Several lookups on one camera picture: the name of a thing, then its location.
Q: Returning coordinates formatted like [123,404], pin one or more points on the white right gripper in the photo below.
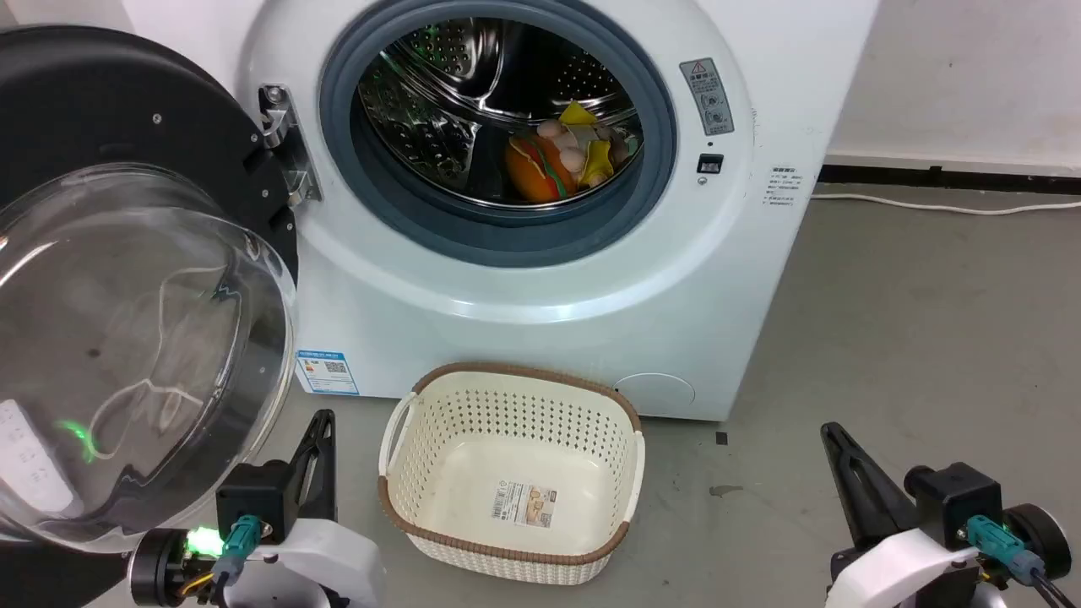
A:
[895,574]

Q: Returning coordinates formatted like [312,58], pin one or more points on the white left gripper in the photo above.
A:
[325,561]

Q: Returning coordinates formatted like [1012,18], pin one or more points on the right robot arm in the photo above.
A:
[1043,540]

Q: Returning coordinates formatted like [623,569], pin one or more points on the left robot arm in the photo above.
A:
[156,566]

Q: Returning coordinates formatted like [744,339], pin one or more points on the white front-load washing machine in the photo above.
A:
[524,325]

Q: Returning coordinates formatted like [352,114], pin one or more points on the metal door hinge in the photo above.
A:
[283,127]

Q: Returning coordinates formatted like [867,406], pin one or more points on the stainless steel washer drum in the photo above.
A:
[435,101]

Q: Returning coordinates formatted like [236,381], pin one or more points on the washer door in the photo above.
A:
[93,110]

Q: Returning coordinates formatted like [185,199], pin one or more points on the blue energy label sticker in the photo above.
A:
[328,372]

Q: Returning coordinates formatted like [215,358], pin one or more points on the cream perforated laundry basket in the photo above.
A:
[473,507]

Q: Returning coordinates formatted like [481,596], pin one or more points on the basket product label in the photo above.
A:
[525,504]

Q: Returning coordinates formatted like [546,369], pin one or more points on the round white filter cover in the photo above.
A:
[654,395]

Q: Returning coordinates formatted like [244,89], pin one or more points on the small white text label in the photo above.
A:
[782,187]

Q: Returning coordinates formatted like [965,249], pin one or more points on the orange hamburger toy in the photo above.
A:
[536,173]

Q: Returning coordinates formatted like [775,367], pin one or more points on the yellow dressed doll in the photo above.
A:
[595,156]

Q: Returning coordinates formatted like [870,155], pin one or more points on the grey warning sticker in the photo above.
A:
[708,97]

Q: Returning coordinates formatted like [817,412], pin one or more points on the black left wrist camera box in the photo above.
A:
[258,498]

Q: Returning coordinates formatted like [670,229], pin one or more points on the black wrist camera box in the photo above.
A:
[954,498]
[258,498]

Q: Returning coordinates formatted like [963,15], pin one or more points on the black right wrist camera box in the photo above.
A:
[954,498]

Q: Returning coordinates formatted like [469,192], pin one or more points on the black wall baseboard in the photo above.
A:
[971,180]

